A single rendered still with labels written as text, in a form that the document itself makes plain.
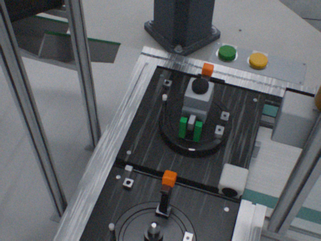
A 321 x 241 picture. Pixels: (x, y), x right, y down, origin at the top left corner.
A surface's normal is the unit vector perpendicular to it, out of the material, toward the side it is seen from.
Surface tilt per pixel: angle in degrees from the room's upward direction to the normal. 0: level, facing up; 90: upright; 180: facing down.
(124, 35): 0
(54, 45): 90
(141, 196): 0
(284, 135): 90
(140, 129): 0
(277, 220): 90
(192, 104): 90
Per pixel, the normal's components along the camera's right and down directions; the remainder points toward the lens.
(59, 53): 0.88, 0.39
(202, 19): 0.60, 0.66
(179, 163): 0.02, -0.58
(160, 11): -0.80, 0.47
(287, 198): -0.31, 0.77
